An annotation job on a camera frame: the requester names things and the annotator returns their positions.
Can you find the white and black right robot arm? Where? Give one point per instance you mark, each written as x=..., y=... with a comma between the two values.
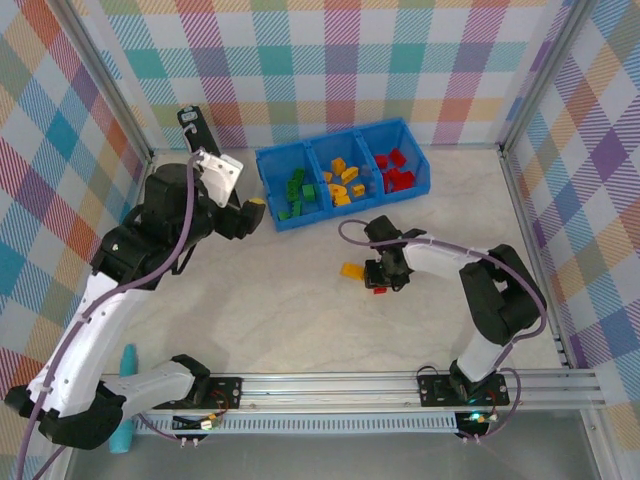
x=435, y=255

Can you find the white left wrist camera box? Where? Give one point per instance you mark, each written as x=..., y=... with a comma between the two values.
x=222, y=175

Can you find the aluminium side rail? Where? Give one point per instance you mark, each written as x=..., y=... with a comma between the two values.
x=529, y=225

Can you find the long aluminium base rail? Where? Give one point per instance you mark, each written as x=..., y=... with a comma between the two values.
x=325, y=390

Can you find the small green lego brick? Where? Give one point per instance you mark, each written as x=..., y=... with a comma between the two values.
x=284, y=215

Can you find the red two-by-two lego brick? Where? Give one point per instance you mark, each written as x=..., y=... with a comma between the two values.
x=398, y=157
x=382, y=161

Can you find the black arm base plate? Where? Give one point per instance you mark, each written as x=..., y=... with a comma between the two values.
x=225, y=390
x=430, y=390

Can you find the long yellow lego brick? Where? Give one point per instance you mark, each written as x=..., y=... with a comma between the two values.
x=352, y=271

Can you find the aluminium frame post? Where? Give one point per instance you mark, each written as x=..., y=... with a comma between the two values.
x=546, y=75
x=112, y=80

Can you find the black case with metal clasps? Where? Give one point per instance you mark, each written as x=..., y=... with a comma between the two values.
x=202, y=135

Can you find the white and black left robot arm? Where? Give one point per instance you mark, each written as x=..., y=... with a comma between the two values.
x=95, y=330

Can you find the teal cylindrical tool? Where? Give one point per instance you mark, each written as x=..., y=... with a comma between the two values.
x=130, y=357

